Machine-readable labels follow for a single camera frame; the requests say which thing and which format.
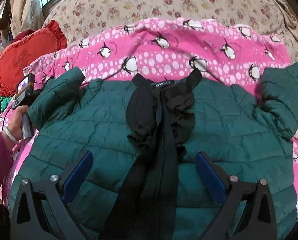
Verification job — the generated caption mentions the dark green puffer jacket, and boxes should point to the dark green puffer jacket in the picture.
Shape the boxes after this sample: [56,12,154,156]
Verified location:
[9,62,298,239]

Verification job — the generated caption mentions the person's left hand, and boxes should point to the person's left hand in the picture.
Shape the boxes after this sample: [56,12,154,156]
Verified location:
[1,105,29,152]

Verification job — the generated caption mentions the red ruffled heart pillow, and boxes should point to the red ruffled heart pillow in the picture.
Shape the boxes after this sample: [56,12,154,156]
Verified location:
[0,20,67,97]

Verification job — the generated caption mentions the dark red cloth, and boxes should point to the dark red cloth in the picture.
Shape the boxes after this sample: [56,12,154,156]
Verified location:
[12,29,40,43]

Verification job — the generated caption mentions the beige curtain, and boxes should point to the beige curtain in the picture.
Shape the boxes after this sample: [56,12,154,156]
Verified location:
[10,0,44,38]

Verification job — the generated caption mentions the floral bed sheet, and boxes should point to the floral bed sheet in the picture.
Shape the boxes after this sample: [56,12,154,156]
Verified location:
[46,0,298,62]

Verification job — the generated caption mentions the pink penguin blanket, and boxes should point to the pink penguin blanket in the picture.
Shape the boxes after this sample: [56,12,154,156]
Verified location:
[6,18,298,223]

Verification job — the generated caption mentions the black cable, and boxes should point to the black cable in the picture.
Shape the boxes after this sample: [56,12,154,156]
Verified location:
[1,104,16,133]

